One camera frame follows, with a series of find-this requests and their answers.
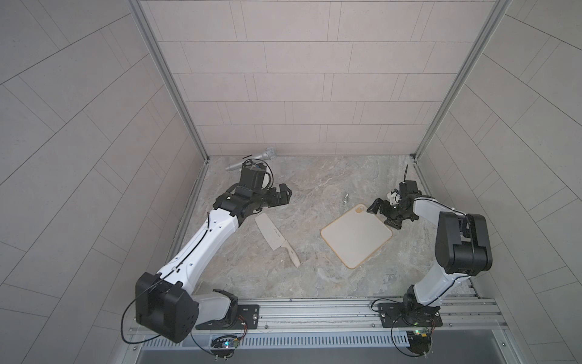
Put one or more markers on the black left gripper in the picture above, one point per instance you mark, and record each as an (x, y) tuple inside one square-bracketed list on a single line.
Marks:
[(270, 199)]

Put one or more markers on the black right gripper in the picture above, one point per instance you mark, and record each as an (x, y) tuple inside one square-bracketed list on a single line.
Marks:
[(383, 208)]

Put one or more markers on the beige cutting board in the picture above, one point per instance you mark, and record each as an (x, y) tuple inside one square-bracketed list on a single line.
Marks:
[(356, 235)]

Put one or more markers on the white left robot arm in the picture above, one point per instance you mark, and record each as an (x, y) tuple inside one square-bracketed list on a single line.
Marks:
[(165, 302)]

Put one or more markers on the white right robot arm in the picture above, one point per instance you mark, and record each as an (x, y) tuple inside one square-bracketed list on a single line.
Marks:
[(462, 250)]

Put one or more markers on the right green circuit board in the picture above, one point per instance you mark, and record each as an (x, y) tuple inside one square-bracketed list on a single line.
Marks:
[(420, 343)]

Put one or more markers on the green circuit board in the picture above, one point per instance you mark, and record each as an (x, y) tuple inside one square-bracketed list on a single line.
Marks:
[(224, 346), (420, 343)]

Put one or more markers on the left green circuit board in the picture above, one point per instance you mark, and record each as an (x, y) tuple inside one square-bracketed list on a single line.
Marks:
[(224, 346)]

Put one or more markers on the grey handheld microphone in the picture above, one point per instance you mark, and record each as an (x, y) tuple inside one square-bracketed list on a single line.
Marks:
[(268, 154)]

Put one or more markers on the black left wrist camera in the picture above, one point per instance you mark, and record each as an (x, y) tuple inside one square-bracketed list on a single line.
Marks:
[(256, 175)]

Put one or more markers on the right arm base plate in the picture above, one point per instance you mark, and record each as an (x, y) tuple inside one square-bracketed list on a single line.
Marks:
[(398, 315)]

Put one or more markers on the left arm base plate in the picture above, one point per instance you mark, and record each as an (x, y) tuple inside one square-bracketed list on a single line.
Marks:
[(246, 316)]

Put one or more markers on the aluminium mounting rail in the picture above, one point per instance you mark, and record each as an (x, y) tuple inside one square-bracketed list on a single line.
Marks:
[(353, 315)]

